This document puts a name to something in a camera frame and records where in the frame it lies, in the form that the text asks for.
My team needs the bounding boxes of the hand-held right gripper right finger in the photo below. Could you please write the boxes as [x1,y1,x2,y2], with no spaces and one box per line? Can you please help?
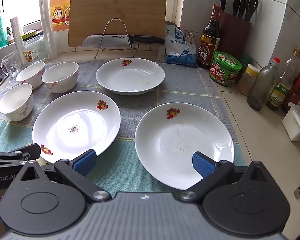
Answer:
[177,151,275,204]

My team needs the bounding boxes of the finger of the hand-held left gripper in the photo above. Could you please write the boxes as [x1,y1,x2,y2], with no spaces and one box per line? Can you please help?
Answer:
[0,144,41,167]

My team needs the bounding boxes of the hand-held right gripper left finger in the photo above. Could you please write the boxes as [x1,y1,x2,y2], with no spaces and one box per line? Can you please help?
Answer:
[20,149,113,204]

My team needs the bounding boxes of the white bowl pink floral print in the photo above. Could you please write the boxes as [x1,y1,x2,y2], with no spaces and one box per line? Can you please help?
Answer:
[0,83,34,122]
[41,62,79,94]
[16,61,45,90]

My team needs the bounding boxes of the white plate two fruit prints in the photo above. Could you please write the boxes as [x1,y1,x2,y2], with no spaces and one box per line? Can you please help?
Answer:
[32,91,121,165]

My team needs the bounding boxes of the grey green checked cloth mat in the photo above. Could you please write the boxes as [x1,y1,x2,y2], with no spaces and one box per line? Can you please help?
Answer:
[0,60,247,198]

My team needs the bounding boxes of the clear glass mug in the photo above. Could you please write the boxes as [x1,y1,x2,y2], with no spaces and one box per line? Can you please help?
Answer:
[1,51,22,78]

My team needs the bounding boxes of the yellow lid spice jar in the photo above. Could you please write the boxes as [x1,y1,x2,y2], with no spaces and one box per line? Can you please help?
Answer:
[237,64,262,96]

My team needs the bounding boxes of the glass jar fruit label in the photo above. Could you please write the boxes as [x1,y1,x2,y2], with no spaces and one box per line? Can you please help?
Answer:
[21,30,47,63]

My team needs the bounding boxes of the green lid sauce tub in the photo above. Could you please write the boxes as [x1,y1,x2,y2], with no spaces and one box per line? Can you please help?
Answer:
[209,51,242,87]

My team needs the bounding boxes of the red cap glass bottle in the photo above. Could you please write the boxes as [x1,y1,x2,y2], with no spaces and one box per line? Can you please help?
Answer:
[247,57,281,111]

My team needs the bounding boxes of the white plastic box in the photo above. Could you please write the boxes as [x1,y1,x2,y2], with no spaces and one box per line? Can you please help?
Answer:
[282,102,300,142]

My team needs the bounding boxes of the short stack of plastic cups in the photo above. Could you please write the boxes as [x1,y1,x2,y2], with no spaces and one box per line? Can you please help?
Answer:
[10,17,25,65]

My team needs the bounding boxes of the yellow cap oil bottle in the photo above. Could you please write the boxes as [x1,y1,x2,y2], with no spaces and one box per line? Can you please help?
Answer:
[266,47,300,111]

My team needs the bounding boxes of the white blue salt bag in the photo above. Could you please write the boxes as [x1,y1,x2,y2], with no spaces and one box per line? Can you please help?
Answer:
[164,21,198,67]

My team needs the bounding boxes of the small clear plastic container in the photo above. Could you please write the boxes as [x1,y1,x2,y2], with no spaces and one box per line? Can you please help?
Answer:
[157,47,167,62]

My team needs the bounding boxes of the dark soy sauce bottle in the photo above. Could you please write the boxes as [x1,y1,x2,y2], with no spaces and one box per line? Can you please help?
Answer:
[197,4,222,69]

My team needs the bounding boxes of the tall stack of plastic cups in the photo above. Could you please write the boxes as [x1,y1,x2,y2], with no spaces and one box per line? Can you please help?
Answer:
[39,0,58,61]

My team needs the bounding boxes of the dark wooden knife block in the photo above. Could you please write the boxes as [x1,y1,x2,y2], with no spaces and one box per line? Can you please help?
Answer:
[216,11,253,61]

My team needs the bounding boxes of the orange cooking wine bottle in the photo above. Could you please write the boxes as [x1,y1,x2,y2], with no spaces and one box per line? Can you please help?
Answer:
[49,0,73,32]

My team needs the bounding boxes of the bamboo cutting board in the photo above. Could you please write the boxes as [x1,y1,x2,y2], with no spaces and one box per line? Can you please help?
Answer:
[68,0,168,47]

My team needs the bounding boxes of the steel kitchen knife black handle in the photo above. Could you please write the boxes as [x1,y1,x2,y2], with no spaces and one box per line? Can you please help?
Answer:
[81,34,166,47]

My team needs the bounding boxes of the metal wire rack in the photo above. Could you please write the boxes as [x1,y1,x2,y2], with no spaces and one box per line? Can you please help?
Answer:
[94,18,140,60]

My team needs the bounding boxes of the black-handled scissors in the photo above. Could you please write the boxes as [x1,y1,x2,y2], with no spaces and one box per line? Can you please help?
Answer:
[245,0,259,22]

